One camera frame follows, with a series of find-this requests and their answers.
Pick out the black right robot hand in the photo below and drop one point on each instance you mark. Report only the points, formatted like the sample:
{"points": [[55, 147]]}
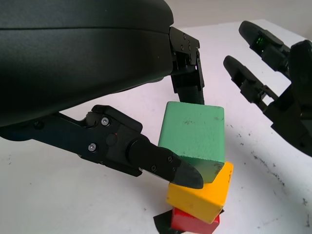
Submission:
{"points": [[297, 109]]}

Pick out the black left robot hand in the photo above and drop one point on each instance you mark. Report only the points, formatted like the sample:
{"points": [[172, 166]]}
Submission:
{"points": [[73, 61]]}

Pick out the green wooden block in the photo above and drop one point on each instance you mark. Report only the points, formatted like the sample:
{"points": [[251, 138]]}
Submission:
{"points": [[192, 131]]}

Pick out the yellow wooden block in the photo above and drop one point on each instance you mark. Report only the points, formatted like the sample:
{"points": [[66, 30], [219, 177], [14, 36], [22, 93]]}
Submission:
{"points": [[204, 202]]}

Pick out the red wooden block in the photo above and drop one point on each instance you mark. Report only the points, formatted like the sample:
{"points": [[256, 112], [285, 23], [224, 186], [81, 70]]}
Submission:
{"points": [[190, 223]]}

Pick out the black tape strip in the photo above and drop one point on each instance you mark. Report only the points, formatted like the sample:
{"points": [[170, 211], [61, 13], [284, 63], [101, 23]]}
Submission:
{"points": [[162, 221]]}

